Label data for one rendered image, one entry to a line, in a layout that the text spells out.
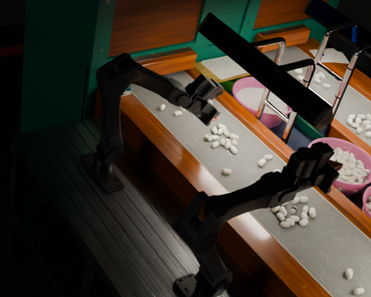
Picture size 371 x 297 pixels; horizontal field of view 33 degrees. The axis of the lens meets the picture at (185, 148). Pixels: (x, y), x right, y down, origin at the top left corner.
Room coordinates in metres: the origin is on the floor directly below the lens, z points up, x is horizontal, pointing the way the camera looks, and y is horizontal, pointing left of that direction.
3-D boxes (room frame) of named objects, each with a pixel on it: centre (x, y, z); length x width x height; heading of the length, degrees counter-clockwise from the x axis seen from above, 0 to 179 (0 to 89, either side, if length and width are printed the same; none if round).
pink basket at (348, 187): (1.89, -0.57, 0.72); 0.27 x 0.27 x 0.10
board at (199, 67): (2.35, -0.10, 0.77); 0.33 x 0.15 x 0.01; 135
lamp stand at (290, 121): (1.93, -0.24, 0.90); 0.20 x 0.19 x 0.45; 45
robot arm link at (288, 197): (1.29, -0.28, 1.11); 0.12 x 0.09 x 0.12; 133
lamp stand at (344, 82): (2.21, -0.52, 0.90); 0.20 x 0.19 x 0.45; 45
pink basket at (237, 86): (2.19, -0.26, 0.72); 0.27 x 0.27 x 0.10
